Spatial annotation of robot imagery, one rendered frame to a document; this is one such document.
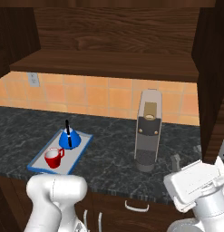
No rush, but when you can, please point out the grey coffee machine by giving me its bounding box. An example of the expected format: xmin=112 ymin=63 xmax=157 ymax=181
xmin=133 ymin=89 xmax=163 ymax=173

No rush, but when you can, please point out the white cabinet door handle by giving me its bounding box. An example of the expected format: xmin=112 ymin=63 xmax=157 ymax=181
xmin=97 ymin=212 xmax=103 ymax=232
xmin=83 ymin=209 xmax=89 ymax=232

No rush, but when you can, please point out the grey wall socket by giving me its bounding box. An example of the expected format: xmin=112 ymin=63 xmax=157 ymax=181
xmin=27 ymin=72 xmax=41 ymax=88

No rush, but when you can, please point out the dark wood base cabinet door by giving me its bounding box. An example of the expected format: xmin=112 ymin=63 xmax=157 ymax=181
xmin=0 ymin=175 xmax=93 ymax=232

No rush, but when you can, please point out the blue tray with grey inside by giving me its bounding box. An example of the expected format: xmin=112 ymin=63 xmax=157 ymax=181
xmin=26 ymin=128 xmax=94 ymax=176

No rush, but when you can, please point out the blue kettle with black handle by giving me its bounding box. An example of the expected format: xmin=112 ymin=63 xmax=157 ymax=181
xmin=58 ymin=120 xmax=83 ymax=150

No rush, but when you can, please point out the white drawer handle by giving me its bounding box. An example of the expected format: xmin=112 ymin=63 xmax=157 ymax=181
xmin=124 ymin=199 xmax=151 ymax=213

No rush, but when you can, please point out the dark wood drawer front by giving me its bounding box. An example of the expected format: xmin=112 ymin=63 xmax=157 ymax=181
xmin=91 ymin=191 xmax=196 ymax=232

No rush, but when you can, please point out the dark wood wall cabinet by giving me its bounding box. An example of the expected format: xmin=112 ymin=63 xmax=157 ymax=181
xmin=8 ymin=0 xmax=200 ymax=83

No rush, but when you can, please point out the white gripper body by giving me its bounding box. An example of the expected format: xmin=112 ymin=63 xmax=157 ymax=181
xmin=162 ymin=159 xmax=222 ymax=210

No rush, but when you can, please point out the red mug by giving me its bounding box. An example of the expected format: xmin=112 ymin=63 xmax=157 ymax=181
xmin=44 ymin=147 xmax=65 ymax=169

